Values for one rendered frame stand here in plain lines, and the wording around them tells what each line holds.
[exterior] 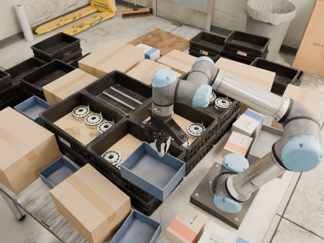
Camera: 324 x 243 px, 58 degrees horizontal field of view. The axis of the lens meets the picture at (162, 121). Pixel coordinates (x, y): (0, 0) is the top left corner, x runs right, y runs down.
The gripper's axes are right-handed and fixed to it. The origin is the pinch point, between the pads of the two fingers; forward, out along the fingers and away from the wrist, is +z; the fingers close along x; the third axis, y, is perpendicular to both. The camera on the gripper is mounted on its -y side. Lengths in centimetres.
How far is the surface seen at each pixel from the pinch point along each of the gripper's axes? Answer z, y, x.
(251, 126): 26, -11, -75
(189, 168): 35.7, 3.0, -31.0
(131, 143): 27.2, 34.0, -18.9
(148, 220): 37.8, 1.4, 6.5
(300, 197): 102, -53, -117
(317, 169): 99, -57, -154
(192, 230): 34.6, -17.9, 0.2
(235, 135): 29, -7, -64
